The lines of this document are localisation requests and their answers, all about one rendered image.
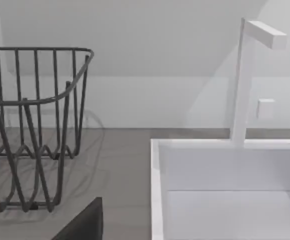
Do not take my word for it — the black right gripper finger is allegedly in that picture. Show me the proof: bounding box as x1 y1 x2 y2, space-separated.
50 196 104 240

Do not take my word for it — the white sink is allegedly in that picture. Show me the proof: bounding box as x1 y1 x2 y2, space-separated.
149 138 290 240

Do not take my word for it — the tall white tap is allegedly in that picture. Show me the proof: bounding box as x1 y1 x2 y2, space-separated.
229 16 288 146

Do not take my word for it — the grey wire basket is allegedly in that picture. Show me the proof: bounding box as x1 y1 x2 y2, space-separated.
0 46 95 213

